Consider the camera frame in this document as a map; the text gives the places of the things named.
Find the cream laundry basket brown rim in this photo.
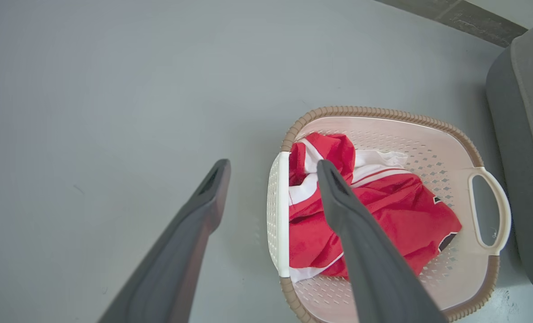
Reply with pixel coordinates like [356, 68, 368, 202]
[266, 106, 512, 323]

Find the dark grey baseboard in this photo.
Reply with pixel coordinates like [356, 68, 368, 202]
[374, 0, 529, 48]

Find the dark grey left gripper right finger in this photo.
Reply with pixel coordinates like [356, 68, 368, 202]
[316, 160, 448, 323]

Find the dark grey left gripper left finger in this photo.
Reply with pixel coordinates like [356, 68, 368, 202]
[97, 159, 231, 323]

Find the grey fabric sofa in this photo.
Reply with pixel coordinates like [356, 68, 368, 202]
[486, 17, 533, 302]

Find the red and white jersey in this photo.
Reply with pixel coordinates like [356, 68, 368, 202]
[288, 132, 463, 284]

